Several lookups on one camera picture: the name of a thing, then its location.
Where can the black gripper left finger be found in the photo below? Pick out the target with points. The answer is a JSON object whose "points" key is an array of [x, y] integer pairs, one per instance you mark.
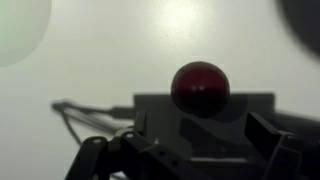
{"points": [[131, 153]]}

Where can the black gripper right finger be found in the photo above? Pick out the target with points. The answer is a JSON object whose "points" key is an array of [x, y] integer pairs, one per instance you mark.
{"points": [[287, 155]]}

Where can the dark red toy plum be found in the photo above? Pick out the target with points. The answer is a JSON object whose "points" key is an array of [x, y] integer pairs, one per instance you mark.
{"points": [[200, 88]]}

